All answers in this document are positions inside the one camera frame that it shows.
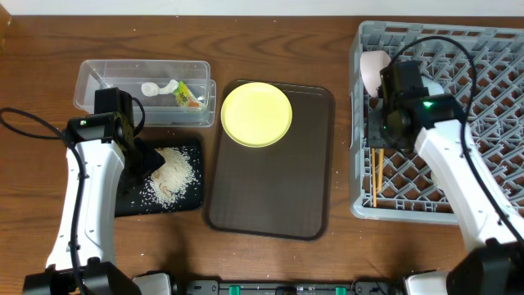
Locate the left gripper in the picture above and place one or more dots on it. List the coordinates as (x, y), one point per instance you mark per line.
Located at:
(144, 160)

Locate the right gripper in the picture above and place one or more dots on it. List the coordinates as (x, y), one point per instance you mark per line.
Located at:
(374, 136)

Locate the wooden chopstick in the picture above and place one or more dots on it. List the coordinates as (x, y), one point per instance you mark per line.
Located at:
(380, 170)
(374, 177)

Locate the pile of rice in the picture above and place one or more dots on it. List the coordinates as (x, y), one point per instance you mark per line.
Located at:
(171, 184)

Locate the light blue bowl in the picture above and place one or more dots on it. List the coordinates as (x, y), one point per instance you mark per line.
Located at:
(433, 87)

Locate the pink white bowl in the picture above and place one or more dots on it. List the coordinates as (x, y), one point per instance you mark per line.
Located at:
(371, 63)

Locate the green snack wrapper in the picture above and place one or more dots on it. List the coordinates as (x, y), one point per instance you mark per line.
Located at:
(184, 96)

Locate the yellow plate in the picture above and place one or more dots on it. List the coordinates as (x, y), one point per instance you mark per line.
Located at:
(256, 114)

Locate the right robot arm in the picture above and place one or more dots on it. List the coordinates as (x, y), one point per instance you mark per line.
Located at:
(418, 114)

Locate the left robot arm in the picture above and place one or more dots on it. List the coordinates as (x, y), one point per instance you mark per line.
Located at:
(105, 157)

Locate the clear plastic waste bin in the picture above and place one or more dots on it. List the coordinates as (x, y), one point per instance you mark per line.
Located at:
(158, 111)

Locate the grey dishwasher rack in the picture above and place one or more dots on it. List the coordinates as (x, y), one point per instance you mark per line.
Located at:
(496, 118)

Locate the black rectangular tray bin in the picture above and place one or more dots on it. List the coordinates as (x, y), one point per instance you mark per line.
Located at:
(127, 202)

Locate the dark brown serving tray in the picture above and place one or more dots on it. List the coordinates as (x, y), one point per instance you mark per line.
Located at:
(282, 190)

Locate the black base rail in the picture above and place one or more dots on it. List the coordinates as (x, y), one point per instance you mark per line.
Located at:
(213, 287)

